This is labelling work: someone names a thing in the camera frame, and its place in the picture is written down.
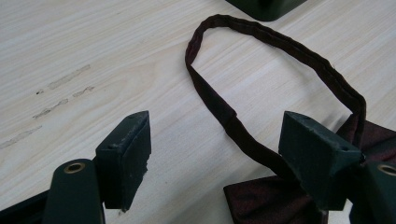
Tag black metal hook rack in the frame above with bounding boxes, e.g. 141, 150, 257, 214
225, 0, 308, 22

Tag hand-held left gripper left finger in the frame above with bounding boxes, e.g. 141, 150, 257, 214
94, 110, 152, 213

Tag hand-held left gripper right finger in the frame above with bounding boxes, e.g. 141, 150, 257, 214
277, 110, 364, 212

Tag dark maroon bow tie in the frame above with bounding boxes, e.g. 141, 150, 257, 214
184, 13, 396, 224

